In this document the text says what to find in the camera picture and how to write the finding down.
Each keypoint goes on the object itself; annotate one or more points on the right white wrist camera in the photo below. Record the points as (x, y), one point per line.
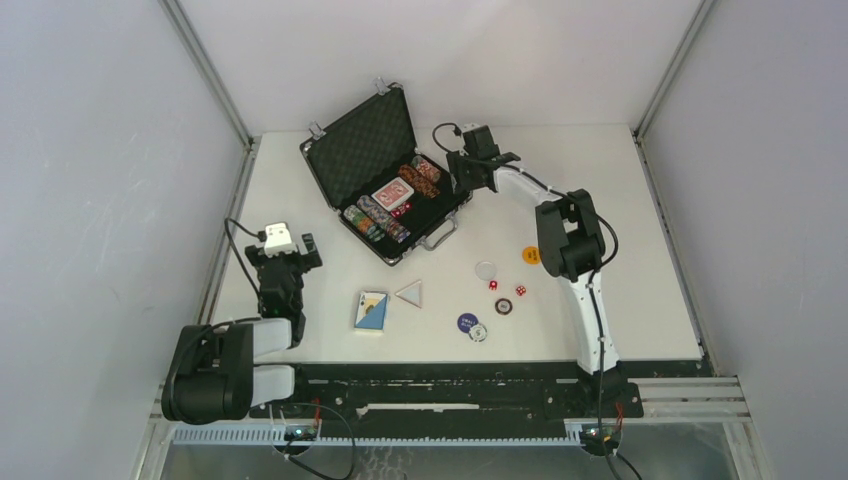
(470, 127)

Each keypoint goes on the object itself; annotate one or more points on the red dice in case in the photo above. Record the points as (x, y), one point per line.
(401, 209)

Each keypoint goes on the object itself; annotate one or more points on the black aluminium poker case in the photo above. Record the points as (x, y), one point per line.
(365, 149)

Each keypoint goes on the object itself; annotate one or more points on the orange big blind button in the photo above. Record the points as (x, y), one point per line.
(531, 255)

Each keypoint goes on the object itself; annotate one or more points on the blue white card box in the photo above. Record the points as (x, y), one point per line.
(371, 311)

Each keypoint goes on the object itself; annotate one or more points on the blue grey chip stack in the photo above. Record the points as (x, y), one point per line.
(383, 218)

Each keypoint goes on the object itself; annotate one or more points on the red green chip stack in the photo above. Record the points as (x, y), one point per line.
(427, 169)

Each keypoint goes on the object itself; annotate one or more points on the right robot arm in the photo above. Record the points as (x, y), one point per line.
(573, 240)

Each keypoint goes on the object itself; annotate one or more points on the white grey poker chip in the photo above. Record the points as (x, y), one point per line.
(478, 333)

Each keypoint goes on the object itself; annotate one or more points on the brown orange chip stack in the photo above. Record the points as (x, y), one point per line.
(418, 181)

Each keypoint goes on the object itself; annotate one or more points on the brown poker chip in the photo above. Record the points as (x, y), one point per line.
(503, 306)

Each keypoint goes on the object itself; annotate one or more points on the clear round dealer button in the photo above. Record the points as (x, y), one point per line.
(485, 270)

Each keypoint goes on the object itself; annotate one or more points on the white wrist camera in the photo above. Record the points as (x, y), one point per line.
(278, 240)
(470, 127)

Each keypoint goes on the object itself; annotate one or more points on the blue small blind button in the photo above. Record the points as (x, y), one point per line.
(466, 321)

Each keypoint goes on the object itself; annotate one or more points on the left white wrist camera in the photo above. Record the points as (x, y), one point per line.
(278, 240)

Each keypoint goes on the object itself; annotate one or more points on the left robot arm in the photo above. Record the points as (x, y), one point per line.
(214, 374)

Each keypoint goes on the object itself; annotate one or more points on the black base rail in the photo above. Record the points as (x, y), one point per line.
(456, 401)

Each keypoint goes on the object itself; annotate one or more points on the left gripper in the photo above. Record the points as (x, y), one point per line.
(305, 261)

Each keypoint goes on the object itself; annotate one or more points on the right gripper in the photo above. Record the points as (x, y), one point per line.
(457, 161)

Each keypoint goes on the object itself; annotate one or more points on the red playing card deck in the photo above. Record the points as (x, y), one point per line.
(393, 194)

